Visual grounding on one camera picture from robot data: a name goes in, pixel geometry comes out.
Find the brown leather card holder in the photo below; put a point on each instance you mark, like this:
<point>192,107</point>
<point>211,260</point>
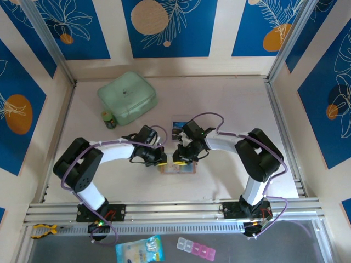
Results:
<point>188,170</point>

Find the blue credit card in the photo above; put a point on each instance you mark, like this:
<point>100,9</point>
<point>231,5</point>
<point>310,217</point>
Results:
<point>177,125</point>

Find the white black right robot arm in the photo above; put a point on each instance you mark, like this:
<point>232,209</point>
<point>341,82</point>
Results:
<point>222,142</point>

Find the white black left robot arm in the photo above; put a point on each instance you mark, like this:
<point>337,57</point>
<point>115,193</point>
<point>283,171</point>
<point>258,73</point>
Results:
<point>115,152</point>

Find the small green-lidded jar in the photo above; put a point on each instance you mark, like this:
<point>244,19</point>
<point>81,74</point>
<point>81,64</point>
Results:
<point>108,120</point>

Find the green translucent zip pouch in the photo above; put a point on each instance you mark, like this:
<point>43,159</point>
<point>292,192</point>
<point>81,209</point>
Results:
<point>126,96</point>

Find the white pink pill organizer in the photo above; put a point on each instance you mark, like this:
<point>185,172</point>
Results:
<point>196,248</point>

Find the blue snack packet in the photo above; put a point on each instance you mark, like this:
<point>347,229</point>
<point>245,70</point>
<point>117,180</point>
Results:
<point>140,249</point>

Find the black controller board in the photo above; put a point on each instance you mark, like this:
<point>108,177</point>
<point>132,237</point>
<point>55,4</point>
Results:
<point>252,228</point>
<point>94,227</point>

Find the grey metal sheet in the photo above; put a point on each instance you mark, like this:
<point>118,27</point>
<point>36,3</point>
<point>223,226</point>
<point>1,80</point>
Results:
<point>68,252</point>

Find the aluminium mounting rail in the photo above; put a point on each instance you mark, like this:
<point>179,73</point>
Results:
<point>170,211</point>

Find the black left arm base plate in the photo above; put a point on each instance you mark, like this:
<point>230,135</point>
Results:
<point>118,212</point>

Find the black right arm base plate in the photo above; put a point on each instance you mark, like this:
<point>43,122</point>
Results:
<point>230,211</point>

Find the aluminium side rail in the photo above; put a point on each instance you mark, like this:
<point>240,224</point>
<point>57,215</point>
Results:
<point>275,104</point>
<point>63,123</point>

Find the aluminium corner post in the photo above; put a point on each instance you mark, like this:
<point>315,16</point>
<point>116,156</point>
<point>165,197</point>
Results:
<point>291,41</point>
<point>50,41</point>

